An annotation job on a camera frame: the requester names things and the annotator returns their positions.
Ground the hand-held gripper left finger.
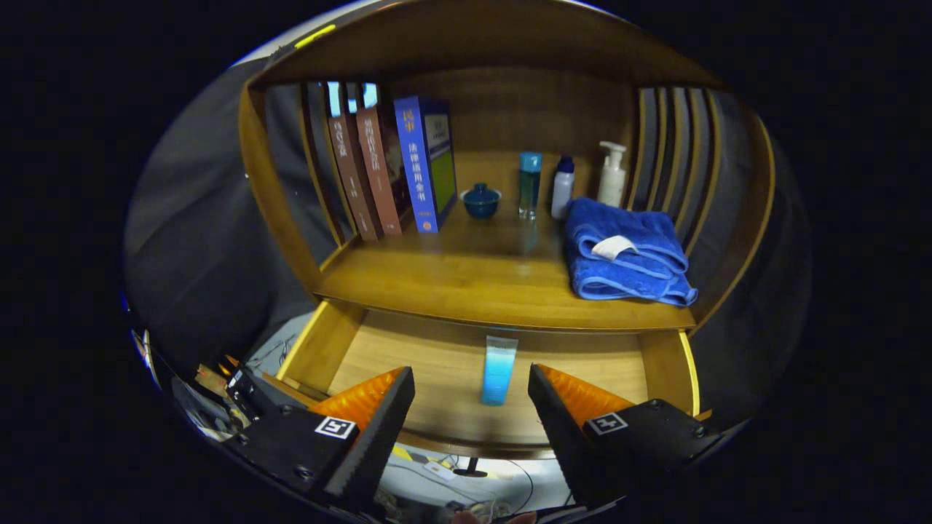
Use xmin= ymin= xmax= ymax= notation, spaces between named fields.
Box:
xmin=232 ymin=365 xmax=417 ymax=514

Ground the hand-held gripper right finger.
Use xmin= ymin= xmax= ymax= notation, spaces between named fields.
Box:
xmin=527 ymin=362 xmax=727 ymax=510

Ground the blue squeeze tube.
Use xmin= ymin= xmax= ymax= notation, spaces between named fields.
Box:
xmin=481 ymin=336 xmax=519 ymax=406

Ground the wooden countertop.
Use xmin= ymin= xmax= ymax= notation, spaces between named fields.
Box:
xmin=315 ymin=149 xmax=698 ymax=333

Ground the black device with orange parts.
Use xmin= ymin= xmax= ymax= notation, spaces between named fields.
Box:
xmin=218 ymin=354 xmax=292 ymax=419

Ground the folded blue towel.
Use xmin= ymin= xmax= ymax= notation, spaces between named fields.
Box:
xmin=565 ymin=198 xmax=698 ymax=306

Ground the white bottle with blue cap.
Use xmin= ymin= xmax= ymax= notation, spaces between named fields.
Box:
xmin=550 ymin=156 xmax=576 ymax=221

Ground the blue lidded teacup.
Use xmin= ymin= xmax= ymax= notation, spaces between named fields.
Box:
xmin=460 ymin=183 xmax=502 ymax=220

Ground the clear bottle with teal cap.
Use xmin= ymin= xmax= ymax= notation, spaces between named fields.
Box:
xmin=518 ymin=151 xmax=542 ymax=221

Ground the white pump bottle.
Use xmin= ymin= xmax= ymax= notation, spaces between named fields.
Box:
xmin=597 ymin=141 xmax=628 ymax=208

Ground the brown book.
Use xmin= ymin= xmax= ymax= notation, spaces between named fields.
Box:
xmin=355 ymin=82 xmax=408 ymax=237
xmin=325 ymin=82 xmax=379 ymax=242

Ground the blue book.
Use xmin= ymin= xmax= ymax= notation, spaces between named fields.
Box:
xmin=393 ymin=96 xmax=458 ymax=234

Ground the black cable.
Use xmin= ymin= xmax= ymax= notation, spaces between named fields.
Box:
xmin=501 ymin=458 xmax=537 ymax=514

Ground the wooden cabinet with shelf frame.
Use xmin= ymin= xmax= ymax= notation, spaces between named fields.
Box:
xmin=239 ymin=0 xmax=776 ymax=336

